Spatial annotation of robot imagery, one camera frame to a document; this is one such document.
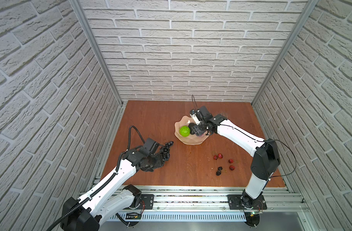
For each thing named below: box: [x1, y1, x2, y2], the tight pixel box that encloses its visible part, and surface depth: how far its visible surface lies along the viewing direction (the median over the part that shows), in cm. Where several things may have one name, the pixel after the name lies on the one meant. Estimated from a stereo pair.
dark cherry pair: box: [215, 166, 227, 176], surface depth 85 cm
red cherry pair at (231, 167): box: [227, 158, 236, 171], surface depth 87 cm
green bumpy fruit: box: [179, 125, 191, 138], surface depth 97 cm
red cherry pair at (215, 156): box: [213, 153, 224, 160], surface depth 91 cm
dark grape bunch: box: [160, 141, 174, 163], surface depth 91 cm
